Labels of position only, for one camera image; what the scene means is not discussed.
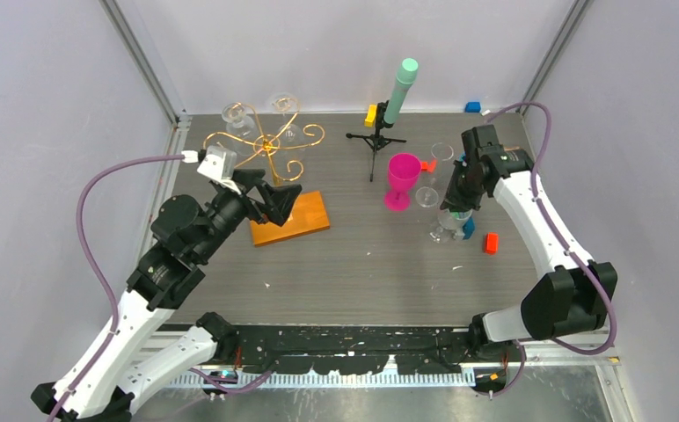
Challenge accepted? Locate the stacked lego brick block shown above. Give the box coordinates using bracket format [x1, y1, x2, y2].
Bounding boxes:
[460, 217, 476, 240]

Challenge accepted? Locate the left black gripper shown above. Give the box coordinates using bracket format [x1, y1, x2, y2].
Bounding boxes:
[193, 169, 301, 263]

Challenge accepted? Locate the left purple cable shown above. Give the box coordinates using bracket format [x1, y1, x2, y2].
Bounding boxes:
[45, 152, 276, 422]

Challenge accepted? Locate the red small block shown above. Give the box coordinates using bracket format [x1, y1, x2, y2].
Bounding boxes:
[483, 232, 500, 255]

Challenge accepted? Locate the mint green microphone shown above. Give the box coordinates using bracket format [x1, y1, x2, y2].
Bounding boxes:
[382, 57, 419, 127]

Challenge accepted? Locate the yellow small block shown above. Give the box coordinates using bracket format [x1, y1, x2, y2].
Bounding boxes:
[363, 104, 377, 127]

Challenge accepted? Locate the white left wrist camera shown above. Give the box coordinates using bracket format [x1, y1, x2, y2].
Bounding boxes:
[182, 145, 242, 194]

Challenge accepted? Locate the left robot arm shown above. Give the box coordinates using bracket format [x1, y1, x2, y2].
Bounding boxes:
[31, 180, 302, 421]

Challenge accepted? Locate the orange flat block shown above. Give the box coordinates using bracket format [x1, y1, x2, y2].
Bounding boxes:
[420, 160, 437, 174]

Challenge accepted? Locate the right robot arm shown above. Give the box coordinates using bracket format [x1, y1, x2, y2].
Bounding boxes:
[439, 125, 618, 361]

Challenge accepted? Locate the pink plastic wine glass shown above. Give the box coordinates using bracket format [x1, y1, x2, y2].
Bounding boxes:
[383, 153, 421, 212]

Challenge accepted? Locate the purple cable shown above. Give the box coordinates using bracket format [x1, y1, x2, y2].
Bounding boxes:
[485, 101, 617, 398]
[45, 152, 276, 422]

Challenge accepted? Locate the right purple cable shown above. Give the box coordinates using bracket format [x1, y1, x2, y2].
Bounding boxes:
[485, 101, 617, 398]

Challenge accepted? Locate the orange wooden rack base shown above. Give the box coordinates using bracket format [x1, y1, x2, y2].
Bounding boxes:
[250, 191, 331, 247]

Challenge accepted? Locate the gold wire glass rack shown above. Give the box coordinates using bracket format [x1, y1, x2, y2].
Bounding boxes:
[201, 101, 325, 185]

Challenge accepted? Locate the blue small block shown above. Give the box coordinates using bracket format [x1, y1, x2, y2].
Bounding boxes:
[464, 101, 482, 113]

